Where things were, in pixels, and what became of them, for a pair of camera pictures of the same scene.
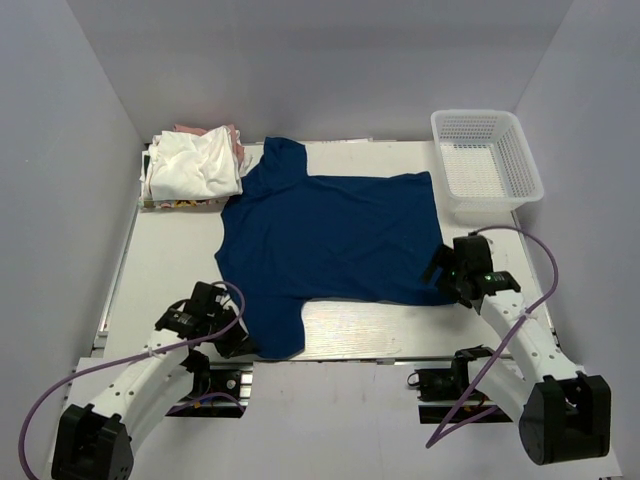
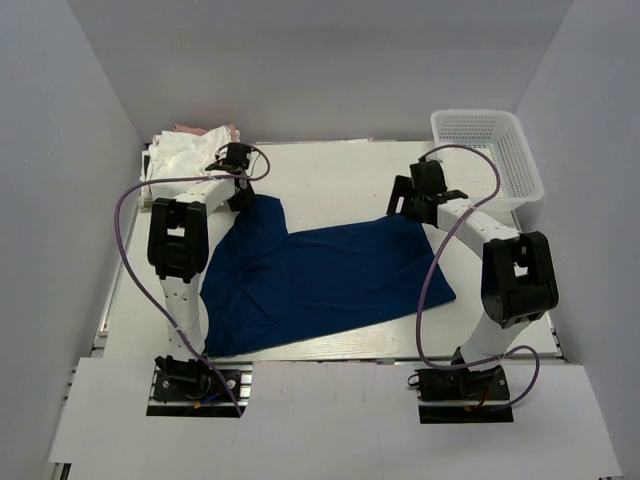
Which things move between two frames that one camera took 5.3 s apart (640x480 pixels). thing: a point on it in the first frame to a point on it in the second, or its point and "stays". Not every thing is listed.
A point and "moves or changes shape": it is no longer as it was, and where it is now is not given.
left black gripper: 232,338 to 242,198
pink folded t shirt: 239,149 stays
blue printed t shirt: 287,238 moves or changes shape
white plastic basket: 489,168 stays
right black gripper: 442,272 to 400,198
